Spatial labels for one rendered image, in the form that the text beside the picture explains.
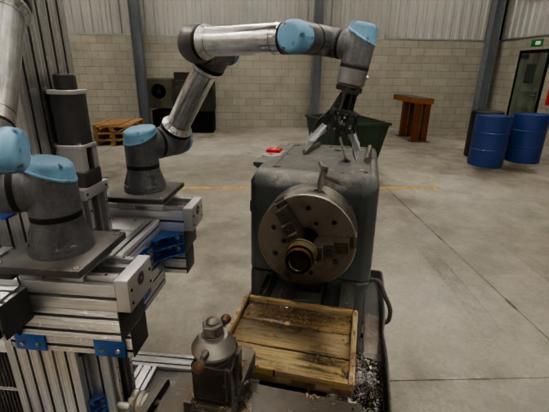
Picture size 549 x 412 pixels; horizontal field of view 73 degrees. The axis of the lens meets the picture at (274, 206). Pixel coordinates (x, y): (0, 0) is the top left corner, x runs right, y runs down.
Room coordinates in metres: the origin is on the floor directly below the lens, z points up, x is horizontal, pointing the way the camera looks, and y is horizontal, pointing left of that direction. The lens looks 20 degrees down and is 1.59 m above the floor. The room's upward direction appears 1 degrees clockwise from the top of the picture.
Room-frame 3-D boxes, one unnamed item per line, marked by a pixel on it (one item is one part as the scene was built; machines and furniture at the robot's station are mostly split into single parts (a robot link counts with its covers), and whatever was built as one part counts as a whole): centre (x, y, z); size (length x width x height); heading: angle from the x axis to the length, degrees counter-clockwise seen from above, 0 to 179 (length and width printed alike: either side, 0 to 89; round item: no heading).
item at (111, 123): (8.62, 3.55, 0.22); 1.25 x 0.86 x 0.44; 5
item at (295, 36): (1.10, 0.11, 1.66); 0.49 x 0.11 x 0.12; 56
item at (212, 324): (0.54, 0.11, 1.17); 0.04 x 0.04 x 0.03
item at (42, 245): (0.85, 0.53, 1.21); 0.15 x 0.15 x 0.10
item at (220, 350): (0.54, 0.11, 1.13); 0.08 x 0.08 x 0.03
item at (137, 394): (0.59, 0.29, 0.95); 0.07 x 0.04 x 0.04; 77
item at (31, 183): (0.85, 0.54, 1.33); 0.13 x 0.12 x 0.14; 106
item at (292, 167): (1.52, -0.19, 1.06); 0.59 x 0.48 x 0.39; 167
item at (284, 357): (0.86, -0.05, 0.89); 0.36 x 0.30 x 0.04; 77
